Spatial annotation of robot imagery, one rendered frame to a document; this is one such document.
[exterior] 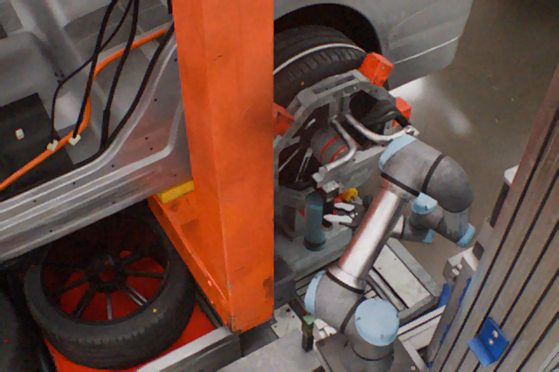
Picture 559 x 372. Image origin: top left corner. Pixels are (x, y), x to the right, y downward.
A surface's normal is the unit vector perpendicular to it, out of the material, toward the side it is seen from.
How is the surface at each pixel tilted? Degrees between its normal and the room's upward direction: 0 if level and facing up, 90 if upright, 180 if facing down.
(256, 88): 90
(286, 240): 0
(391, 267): 0
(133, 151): 90
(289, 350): 0
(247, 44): 90
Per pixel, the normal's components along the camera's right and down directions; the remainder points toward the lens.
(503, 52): 0.01, -0.65
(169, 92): 0.54, 0.64
